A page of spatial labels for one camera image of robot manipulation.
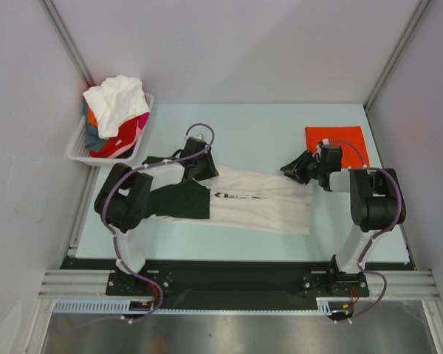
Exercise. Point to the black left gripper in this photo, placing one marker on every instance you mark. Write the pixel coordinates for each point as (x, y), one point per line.
(210, 171)

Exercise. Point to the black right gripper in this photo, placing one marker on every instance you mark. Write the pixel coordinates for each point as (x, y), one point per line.
(305, 167)

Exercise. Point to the cream and green t shirt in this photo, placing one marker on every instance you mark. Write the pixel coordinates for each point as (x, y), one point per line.
(238, 199)

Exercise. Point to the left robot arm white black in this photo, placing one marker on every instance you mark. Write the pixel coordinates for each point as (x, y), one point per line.
(124, 198)

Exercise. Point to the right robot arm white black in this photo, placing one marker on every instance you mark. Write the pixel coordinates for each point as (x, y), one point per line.
(376, 201)

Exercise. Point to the folded orange t shirt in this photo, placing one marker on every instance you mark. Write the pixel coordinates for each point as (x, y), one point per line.
(350, 139)

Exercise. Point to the pink garment in basket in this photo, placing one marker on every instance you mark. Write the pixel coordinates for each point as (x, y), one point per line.
(141, 123)

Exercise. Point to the red t shirt in basket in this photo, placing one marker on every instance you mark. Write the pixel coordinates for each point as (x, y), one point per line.
(123, 141)

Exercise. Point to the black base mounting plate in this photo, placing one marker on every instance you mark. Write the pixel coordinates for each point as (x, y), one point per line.
(226, 285)

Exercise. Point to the white t shirt in basket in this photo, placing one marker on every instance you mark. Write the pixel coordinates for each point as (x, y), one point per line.
(115, 101)

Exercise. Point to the grey blue garment in basket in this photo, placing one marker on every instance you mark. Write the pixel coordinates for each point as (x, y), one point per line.
(92, 140)

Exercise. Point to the orange garment in basket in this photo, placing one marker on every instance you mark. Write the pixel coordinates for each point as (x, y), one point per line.
(91, 119)

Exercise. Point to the white plastic laundry basket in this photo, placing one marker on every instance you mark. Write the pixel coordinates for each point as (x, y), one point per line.
(76, 150)

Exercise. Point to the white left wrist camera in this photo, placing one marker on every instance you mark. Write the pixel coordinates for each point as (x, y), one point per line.
(198, 138)

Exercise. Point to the white slotted cable duct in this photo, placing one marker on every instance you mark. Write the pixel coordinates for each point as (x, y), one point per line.
(134, 307)

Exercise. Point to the aluminium frame rail front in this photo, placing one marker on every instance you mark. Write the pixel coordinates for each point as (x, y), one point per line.
(92, 284)

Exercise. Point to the right aluminium corner post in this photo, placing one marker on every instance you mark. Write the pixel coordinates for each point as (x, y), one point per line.
(406, 35)

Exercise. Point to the aluminium corner post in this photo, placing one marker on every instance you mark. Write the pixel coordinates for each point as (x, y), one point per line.
(67, 40)
(406, 35)

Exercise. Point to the left aluminium corner post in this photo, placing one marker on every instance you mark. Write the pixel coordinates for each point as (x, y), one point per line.
(67, 40)

